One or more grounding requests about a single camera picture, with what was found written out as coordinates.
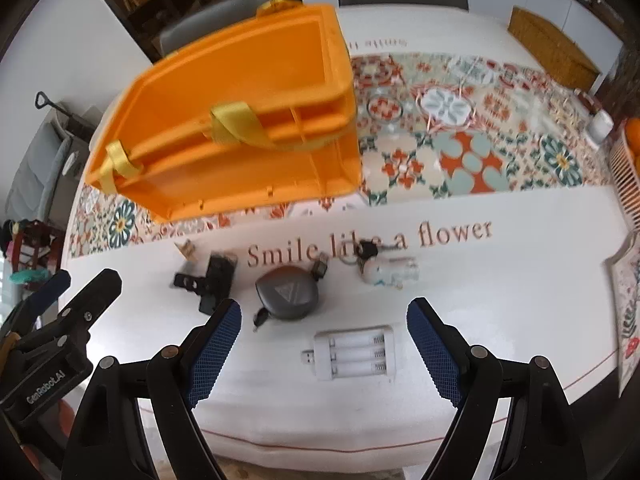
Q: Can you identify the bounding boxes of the floral placemat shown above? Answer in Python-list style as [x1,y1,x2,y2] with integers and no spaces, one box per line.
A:
[607,232,640,396]

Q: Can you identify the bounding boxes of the white slatted rack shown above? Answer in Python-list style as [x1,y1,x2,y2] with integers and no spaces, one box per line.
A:
[607,130,640,233]

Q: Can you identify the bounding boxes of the white patterned tablecloth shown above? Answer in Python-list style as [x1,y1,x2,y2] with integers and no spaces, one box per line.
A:
[60,5,640,461]

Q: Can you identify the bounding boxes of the wicker basket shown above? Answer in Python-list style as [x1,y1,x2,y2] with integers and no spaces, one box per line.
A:
[508,6,601,93]

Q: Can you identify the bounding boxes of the grey retractable cable reel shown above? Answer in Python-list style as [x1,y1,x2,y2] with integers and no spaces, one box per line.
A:
[252,255,331,333]

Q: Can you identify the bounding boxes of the grey stroller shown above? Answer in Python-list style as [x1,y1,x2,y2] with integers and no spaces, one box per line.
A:
[5,91,101,221]

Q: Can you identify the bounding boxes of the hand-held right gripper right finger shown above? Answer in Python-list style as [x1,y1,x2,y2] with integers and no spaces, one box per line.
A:
[406,298,576,480]

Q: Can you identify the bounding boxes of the black plastic clip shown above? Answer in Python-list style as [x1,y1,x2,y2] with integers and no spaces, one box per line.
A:
[174,252,238,316]

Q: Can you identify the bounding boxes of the white cup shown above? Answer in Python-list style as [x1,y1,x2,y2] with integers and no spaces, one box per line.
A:
[587,110,615,143]

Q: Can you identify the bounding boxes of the clear glass bowl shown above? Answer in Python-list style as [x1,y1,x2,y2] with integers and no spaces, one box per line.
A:
[366,89,404,126]

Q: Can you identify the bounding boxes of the white battery charger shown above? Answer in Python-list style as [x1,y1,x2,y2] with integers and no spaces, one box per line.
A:
[301,323,401,382]

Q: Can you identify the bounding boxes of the orange storage box yellow straps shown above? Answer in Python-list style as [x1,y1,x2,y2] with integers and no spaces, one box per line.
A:
[82,0,366,226]

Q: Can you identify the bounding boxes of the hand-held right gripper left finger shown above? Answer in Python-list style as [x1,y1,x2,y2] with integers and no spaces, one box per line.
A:
[65,298,243,480]

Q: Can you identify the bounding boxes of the white figurine keychain with keys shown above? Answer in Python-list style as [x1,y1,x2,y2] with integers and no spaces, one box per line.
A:
[340,240,420,291]

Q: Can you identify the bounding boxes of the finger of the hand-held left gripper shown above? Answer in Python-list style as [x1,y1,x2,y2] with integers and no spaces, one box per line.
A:
[50,268,123,356]
[0,270,72,333]

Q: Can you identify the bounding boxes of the red metal rack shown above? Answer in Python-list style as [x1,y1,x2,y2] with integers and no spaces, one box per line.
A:
[0,219,66,288]

